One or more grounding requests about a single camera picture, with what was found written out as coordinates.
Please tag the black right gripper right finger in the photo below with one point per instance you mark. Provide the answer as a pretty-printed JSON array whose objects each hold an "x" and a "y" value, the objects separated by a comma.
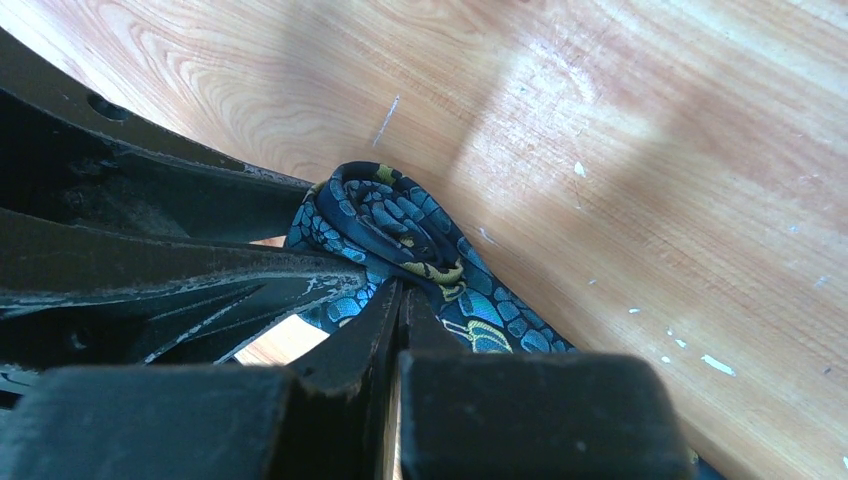
[{"x": 529, "y": 416}]

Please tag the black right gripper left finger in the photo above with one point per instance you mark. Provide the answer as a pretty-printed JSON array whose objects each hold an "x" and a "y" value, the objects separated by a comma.
[{"x": 326, "y": 415}]

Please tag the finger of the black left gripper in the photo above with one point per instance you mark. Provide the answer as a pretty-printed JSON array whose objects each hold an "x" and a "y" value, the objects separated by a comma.
[
  {"x": 70, "y": 156},
  {"x": 74, "y": 295}
]

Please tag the blue patterned necktie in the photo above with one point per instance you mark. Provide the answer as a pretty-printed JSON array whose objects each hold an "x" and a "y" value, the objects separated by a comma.
[{"x": 378, "y": 218}]

